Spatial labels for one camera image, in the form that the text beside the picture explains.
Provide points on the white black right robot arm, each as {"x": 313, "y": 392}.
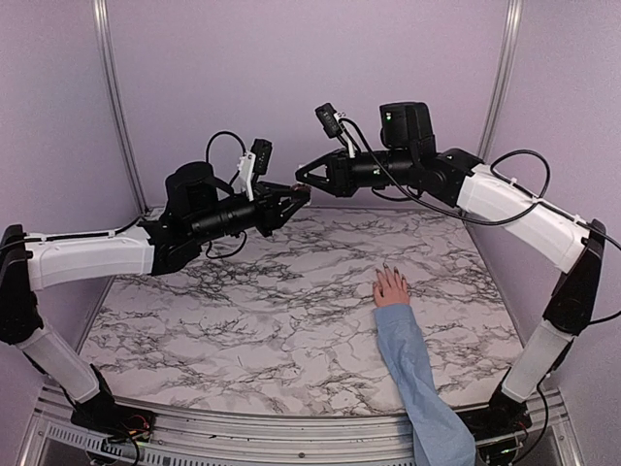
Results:
{"x": 471, "y": 190}

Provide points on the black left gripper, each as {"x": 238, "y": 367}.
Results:
{"x": 268, "y": 196}

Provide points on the forearm in blue sleeve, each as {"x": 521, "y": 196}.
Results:
{"x": 439, "y": 436}

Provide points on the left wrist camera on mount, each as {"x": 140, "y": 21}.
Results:
{"x": 253, "y": 164}

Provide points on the aluminium corner post right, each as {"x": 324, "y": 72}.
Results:
{"x": 501, "y": 83}

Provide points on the dark red nail polish bottle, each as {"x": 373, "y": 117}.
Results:
{"x": 301, "y": 191}

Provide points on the person's hand with painted nails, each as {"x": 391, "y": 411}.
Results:
{"x": 390, "y": 287}

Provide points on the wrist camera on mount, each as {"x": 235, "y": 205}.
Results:
{"x": 253, "y": 164}
{"x": 331, "y": 121}

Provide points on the aluminium corner post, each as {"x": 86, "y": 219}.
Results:
{"x": 106, "y": 47}
{"x": 501, "y": 83}

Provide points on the aluminium front frame rail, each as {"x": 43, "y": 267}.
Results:
{"x": 192, "y": 437}

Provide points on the aluminium corner post left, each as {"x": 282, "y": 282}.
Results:
{"x": 106, "y": 47}

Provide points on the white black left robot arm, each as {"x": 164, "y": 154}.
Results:
{"x": 200, "y": 209}

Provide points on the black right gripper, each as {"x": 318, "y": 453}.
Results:
{"x": 339, "y": 183}

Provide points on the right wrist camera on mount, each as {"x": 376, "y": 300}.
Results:
{"x": 331, "y": 121}

